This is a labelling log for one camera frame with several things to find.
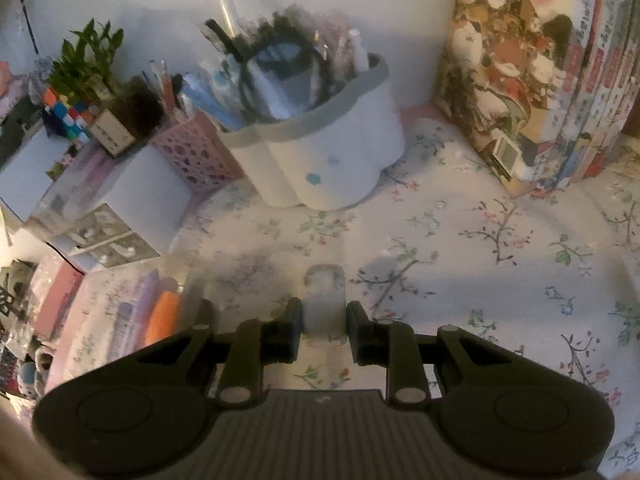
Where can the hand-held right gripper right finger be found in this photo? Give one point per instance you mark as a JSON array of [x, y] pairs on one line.
[[359, 332]]

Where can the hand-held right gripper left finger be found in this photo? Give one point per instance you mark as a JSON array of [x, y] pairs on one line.
[[292, 332]]

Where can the small translucent white case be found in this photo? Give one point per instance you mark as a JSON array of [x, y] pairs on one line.
[[325, 300]]

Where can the clear plastic organizer box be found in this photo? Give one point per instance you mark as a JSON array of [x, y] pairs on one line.
[[195, 280]]

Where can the orange cap highlighter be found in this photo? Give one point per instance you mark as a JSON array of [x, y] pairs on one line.
[[164, 317]]

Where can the purple highlighter pen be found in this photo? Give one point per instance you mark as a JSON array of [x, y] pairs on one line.
[[137, 300]]

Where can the floral tablecloth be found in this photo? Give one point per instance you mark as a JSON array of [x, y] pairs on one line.
[[475, 260]]

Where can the white flower-shaped pen holder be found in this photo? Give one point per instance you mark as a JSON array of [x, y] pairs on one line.
[[325, 150]]

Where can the pink perforated pen holder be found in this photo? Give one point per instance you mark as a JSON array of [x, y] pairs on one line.
[[200, 155]]

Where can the white mini drawer cabinet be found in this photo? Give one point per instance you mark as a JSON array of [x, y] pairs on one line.
[[150, 185]]

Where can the small white square gadget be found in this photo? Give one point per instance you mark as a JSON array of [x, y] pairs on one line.
[[506, 157]]

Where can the flat pink box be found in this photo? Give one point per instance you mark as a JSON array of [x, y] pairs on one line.
[[60, 300]]

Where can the black magnifying glass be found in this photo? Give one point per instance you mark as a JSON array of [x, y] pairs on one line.
[[242, 90]]

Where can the bunch of blue white pens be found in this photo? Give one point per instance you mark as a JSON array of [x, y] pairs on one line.
[[215, 90]]

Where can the white grey plush toy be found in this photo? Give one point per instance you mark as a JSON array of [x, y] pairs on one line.
[[35, 372]]

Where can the bunch of pens and pencils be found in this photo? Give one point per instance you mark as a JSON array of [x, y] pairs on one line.
[[165, 85]]

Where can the bamboo plant in glass vase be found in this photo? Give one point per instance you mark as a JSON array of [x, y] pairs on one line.
[[115, 115]]

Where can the white storage box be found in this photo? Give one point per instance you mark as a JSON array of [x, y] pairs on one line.
[[30, 175]]

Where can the illustrated book box set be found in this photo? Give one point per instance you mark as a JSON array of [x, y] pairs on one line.
[[515, 60]]

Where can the colourful rubik cube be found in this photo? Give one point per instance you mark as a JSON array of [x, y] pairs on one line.
[[70, 110]]

